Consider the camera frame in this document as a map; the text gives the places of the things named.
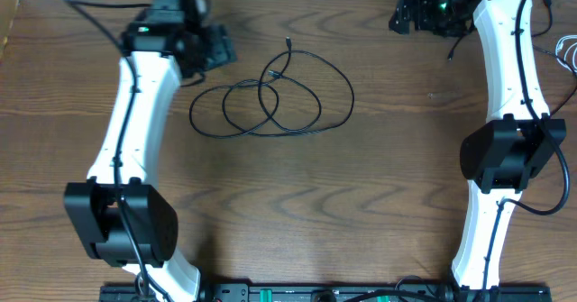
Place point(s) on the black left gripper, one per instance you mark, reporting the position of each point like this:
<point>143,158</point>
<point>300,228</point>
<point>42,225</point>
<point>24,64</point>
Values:
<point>225,48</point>

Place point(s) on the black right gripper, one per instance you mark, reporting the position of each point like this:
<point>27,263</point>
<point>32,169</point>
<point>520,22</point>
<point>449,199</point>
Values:
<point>420,3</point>

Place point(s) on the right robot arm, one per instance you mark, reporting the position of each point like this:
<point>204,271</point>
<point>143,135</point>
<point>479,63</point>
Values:
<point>518,139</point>

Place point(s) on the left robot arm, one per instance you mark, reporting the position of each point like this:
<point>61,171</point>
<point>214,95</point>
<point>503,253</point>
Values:
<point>117,211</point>

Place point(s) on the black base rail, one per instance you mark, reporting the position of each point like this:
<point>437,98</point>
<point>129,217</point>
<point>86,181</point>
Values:
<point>407,291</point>

